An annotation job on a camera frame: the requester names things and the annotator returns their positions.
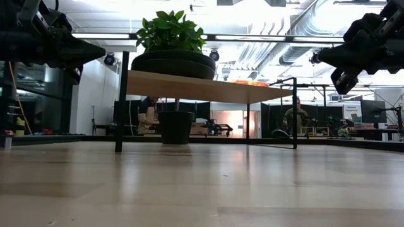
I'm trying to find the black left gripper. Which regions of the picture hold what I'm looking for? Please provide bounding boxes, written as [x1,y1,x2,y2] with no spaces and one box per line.
[17,0,107,84]

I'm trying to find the wooden shelf with black legs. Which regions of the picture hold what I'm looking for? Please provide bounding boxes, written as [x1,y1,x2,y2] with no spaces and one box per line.
[115,50,298,154]

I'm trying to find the black wheeled cart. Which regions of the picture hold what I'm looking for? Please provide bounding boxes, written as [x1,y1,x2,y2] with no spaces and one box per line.
[201,119,234,137]

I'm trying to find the long ceiling light bar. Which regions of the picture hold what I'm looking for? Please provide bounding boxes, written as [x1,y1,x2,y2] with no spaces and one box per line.
[71,32,345,44]

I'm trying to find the dark background desk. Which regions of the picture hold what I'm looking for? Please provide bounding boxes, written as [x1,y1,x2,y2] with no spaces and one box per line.
[355,127,404,142]

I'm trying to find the white sign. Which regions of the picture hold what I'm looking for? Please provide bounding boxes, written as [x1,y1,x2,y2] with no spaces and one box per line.
[343,103,363,123]

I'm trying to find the yellow cable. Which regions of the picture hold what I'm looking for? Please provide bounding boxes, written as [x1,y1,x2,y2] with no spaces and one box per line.
[8,61,33,136]

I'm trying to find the cardboard box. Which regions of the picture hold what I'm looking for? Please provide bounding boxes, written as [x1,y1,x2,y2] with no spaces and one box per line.
[190,122,209,136]

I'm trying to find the person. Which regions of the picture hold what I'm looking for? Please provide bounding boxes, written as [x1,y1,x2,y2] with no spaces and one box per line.
[283,96,309,135]
[138,96,160,135]

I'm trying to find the dark background monitor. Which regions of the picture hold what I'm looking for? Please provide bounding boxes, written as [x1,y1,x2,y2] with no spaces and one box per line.
[360,100,388,124]

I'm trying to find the yellow green container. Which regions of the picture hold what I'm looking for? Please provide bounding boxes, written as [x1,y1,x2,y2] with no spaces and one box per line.
[15,117,26,137]

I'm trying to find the black boom stand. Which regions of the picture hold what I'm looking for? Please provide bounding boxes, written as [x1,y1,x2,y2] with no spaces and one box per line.
[373,106,404,142]

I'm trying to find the green potted plant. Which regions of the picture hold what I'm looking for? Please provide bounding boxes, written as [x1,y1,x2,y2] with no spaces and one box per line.
[135,9,206,145]

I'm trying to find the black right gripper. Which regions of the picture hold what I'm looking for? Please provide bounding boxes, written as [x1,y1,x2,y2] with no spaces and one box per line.
[317,0,404,96]

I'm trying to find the black metal rig frame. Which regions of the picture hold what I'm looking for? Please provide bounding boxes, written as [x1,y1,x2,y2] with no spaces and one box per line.
[12,134,404,153]

